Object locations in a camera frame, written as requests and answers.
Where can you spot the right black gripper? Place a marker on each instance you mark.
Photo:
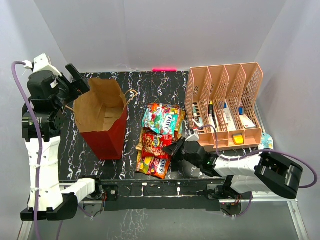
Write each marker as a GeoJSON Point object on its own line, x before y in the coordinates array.
{"type": "Point", "coordinates": [174, 148]}

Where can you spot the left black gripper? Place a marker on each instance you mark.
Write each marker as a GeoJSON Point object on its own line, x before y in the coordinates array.
{"type": "Point", "coordinates": [81, 82]}

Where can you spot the red peanut snack bag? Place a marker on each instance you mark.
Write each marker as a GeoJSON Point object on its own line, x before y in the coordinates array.
{"type": "Point", "coordinates": [153, 143]}

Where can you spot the colourful fruit candy bag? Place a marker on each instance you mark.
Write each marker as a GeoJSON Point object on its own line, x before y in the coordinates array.
{"type": "Point", "coordinates": [152, 166]}

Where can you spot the red paper bag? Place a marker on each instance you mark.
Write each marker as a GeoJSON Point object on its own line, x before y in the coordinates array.
{"type": "Point", "coordinates": [101, 117]}

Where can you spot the teal fox's candy bag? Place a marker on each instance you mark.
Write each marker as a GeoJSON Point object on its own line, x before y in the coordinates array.
{"type": "Point", "coordinates": [161, 118]}

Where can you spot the gold snack bag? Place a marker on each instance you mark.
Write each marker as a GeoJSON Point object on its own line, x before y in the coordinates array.
{"type": "Point", "coordinates": [179, 128]}

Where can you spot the pink plastic desk organizer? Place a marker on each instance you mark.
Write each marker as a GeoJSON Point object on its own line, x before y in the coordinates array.
{"type": "Point", "coordinates": [227, 85]}

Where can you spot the red doritos bag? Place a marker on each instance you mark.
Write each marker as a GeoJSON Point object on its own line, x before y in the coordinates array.
{"type": "Point", "coordinates": [177, 136]}

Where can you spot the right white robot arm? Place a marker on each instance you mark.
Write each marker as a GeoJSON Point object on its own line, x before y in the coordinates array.
{"type": "Point", "coordinates": [261, 171]}

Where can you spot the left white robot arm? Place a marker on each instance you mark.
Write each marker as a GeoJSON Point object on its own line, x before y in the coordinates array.
{"type": "Point", "coordinates": [42, 119]}

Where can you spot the grey stapler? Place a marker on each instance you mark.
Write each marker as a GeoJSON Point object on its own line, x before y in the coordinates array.
{"type": "Point", "coordinates": [198, 122]}

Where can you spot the white glue stick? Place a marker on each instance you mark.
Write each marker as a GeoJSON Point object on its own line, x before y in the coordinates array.
{"type": "Point", "coordinates": [194, 112]}

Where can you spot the black yellow marker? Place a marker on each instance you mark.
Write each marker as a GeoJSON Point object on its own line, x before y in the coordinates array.
{"type": "Point", "coordinates": [210, 108]}

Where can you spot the white label packets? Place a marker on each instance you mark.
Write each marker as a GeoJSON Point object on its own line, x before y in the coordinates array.
{"type": "Point", "coordinates": [229, 120]}

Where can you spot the white red paper box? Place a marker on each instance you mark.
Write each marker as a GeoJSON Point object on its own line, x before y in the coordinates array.
{"type": "Point", "coordinates": [246, 122]}

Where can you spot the blue small box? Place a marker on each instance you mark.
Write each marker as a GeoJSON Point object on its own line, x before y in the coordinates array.
{"type": "Point", "coordinates": [241, 110]}

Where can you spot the pink tape strip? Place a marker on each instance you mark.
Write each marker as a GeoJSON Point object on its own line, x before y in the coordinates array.
{"type": "Point", "coordinates": [164, 69]}

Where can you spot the blister pack with blue card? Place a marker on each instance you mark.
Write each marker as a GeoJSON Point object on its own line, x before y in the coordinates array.
{"type": "Point", "coordinates": [266, 142]}

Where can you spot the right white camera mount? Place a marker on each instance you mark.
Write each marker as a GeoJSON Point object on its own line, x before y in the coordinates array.
{"type": "Point", "coordinates": [193, 135]}

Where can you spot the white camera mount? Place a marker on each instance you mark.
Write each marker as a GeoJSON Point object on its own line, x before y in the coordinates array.
{"type": "Point", "coordinates": [41, 63]}
{"type": "Point", "coordinates": [193, 135]}

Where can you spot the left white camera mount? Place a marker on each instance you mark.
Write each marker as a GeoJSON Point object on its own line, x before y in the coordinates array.
{"type": "Point", "coordinates": [41, 63]}

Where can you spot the aluminium front rail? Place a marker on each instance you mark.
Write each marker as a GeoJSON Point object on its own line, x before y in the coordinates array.
{"type": "Point", "coordinates": [172, 194]}

